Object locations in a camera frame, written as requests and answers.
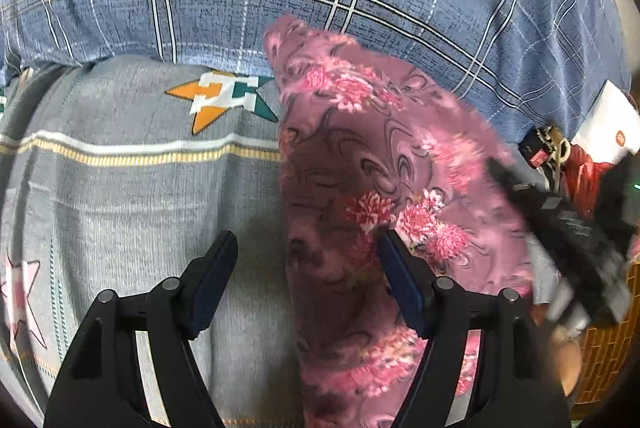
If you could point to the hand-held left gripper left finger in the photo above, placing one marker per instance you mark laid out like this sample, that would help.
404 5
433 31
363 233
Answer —
215 288

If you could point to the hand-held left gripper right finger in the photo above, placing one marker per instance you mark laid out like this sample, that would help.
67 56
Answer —
400 283

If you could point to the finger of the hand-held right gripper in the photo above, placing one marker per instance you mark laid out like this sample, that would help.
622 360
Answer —
512 188

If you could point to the pink floral garment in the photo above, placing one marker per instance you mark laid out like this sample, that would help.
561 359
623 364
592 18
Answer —
350 157

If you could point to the person's right hand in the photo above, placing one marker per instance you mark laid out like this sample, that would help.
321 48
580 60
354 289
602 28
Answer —
567 360

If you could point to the red bag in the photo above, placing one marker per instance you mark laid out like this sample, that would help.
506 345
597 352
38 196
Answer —
585 170

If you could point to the white paper box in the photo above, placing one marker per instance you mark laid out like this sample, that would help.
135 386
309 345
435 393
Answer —
607 117

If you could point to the grey printed bed sheet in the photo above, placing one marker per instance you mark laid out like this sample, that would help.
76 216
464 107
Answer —
125 183

